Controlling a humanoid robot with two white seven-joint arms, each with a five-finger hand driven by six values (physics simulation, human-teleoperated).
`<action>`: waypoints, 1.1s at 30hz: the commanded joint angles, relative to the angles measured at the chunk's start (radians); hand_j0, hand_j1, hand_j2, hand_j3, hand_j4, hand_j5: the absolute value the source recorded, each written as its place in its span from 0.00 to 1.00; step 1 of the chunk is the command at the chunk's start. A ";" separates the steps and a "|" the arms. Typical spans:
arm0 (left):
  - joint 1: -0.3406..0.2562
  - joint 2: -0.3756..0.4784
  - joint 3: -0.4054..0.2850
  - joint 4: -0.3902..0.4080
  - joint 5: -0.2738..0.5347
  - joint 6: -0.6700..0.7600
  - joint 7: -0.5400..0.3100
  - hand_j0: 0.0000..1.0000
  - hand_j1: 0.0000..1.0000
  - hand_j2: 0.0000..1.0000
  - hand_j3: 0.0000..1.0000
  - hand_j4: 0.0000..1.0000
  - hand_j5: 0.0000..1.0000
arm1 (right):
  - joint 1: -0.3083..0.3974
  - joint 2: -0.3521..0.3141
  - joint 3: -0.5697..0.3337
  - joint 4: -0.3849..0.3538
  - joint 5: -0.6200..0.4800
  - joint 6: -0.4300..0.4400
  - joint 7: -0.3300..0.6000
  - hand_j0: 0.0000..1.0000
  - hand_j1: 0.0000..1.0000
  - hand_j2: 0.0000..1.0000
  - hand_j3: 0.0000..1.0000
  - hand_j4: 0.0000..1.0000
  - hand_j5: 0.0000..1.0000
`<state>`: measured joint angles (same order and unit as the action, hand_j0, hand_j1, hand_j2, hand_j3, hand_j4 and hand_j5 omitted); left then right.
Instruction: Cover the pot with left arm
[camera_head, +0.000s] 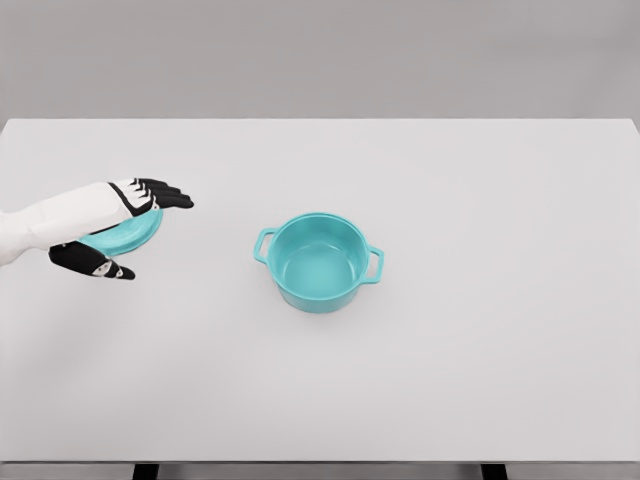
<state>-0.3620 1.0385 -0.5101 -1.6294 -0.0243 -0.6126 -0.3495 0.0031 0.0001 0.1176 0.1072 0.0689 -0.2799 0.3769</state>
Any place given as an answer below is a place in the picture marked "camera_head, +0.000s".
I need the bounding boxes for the teal pot with handles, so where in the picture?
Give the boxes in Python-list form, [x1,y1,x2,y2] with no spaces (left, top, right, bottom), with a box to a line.
[253,212,386,315]

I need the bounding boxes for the teal pot lid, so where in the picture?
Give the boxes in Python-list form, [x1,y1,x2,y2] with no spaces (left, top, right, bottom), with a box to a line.
[76,208,165,258]

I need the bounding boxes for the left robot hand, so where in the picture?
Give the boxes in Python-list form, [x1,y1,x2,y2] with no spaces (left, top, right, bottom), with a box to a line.
[27,176,196,282]

